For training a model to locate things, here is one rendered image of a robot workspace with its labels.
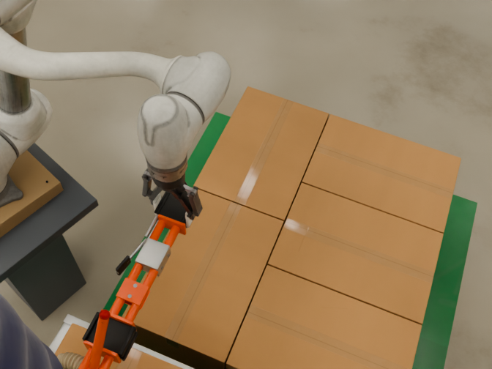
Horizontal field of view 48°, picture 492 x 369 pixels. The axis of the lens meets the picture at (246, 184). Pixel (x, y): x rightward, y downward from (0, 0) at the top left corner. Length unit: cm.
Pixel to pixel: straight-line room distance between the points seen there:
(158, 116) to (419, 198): 151
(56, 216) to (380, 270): 119
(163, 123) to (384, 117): 236
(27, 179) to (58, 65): 85
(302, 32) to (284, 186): 162
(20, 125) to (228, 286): 90
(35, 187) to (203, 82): 100
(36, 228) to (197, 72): 101
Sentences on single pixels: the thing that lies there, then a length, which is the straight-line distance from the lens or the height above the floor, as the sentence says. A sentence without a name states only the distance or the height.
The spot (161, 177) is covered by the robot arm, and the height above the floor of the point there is 143.
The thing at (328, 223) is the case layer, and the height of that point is 54.
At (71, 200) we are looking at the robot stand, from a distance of 205.
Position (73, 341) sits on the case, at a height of 95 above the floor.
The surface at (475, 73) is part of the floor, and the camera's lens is 378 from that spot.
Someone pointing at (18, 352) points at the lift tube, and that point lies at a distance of 69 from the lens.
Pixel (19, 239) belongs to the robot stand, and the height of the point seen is 75.
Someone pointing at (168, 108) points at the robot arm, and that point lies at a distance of 110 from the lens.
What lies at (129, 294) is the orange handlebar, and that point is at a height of 122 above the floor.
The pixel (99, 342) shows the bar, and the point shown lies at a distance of 126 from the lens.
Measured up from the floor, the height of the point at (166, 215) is 123.
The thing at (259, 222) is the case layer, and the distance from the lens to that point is 219.
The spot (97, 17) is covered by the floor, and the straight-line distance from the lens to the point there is 382.
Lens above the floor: 246
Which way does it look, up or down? 57 degrees down
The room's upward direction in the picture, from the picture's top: 5 degrees clockwise
